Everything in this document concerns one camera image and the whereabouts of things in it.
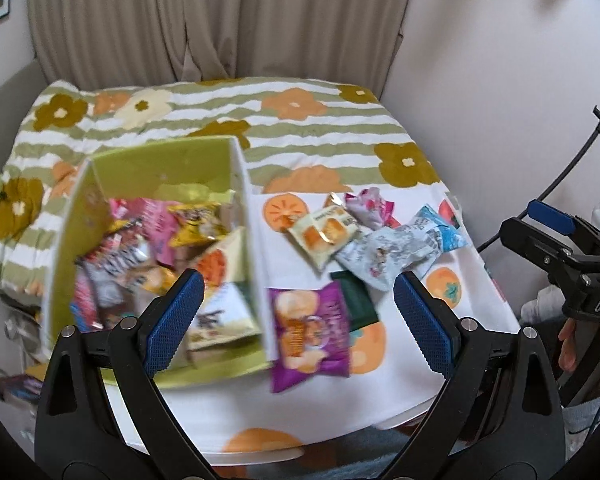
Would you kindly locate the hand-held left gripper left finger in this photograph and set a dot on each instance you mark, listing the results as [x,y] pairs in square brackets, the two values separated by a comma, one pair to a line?
[175,325]

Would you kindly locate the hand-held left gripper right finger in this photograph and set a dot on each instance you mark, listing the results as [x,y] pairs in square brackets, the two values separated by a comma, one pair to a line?
[424,325]

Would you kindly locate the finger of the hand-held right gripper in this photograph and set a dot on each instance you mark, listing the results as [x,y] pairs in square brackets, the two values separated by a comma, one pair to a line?
[550,216]
[535,242]

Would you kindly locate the white yellow snack packet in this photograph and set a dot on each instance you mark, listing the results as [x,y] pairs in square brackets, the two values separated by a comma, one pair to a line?
[222,317]

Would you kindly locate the cream packet with orange print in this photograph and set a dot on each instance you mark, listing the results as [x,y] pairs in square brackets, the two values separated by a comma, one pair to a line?
[216,260]

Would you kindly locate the dark brown chips packet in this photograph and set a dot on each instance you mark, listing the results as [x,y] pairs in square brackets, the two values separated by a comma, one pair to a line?
[115,259]

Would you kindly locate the pink and blue cookie packet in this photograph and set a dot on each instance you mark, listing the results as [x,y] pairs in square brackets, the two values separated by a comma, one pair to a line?
[83,305]

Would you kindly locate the pink chips packet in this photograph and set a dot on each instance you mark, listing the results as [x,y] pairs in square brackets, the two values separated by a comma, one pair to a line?
[150,221]

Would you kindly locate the purple snack packet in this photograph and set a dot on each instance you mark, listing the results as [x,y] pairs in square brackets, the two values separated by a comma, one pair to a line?
[310,332]

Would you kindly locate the green cardboard box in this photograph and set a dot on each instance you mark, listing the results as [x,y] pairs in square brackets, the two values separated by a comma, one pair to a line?
[155,165]

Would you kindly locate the person's right hand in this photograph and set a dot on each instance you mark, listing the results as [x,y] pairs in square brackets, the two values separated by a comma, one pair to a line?
[569,345]

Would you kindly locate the dark green snack packet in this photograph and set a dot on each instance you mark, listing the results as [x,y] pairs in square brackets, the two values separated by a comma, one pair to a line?
[356,300]

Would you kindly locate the white orange-print tablecloth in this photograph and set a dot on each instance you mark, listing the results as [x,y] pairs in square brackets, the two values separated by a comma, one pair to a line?
[400,400]

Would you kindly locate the grey white cartoon snack packet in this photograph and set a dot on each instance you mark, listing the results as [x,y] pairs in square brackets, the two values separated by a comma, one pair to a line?
[380,255]

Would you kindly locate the light blue snack packet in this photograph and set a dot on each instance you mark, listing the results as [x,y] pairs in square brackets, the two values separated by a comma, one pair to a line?
[442,230]

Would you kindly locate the pink and white snack packet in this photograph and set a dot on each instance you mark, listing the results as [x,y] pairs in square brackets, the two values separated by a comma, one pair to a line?
[370,207]

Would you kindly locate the cream bread snack packet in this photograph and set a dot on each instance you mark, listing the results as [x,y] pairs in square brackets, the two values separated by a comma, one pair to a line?
[325,232]

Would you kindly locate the dark printed box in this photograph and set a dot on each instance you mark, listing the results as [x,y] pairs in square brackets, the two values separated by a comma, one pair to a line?
[15,385]

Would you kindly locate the striped floral blanket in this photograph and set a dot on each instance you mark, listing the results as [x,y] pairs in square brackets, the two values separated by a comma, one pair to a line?
[280,125]

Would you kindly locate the grey padded headboard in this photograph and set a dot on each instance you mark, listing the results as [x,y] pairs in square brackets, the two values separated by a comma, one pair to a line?
[15,90]

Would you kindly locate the beige curtain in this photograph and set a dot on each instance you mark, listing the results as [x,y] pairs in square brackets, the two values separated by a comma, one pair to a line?
[220,15]

